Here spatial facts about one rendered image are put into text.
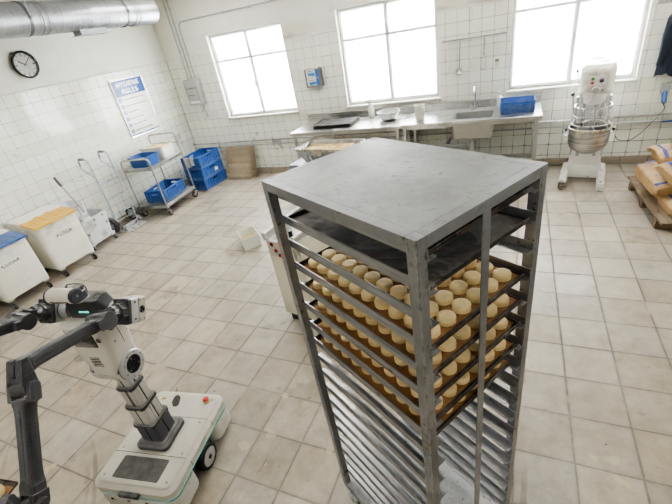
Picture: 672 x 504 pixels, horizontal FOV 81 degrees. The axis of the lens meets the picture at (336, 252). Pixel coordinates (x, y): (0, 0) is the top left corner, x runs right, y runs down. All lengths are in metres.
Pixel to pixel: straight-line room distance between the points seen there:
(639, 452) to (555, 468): 0.45
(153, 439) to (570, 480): 2.28
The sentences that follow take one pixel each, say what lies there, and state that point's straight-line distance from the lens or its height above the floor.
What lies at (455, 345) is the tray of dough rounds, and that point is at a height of 1.42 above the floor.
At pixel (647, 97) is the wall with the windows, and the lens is 6.30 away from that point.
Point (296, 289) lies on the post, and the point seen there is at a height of 1.41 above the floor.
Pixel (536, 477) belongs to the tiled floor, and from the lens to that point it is 2.59.
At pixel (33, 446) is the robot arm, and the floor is 1.15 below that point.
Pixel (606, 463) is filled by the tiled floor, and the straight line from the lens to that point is 2.73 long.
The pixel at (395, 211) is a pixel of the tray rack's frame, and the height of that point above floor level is 1.82.
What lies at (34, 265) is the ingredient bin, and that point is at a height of 0.35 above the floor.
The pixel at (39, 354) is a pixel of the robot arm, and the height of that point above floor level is 1.36.
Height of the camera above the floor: 2.20
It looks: 30 degrees down
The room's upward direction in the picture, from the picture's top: 11 degrees counter-clockwise
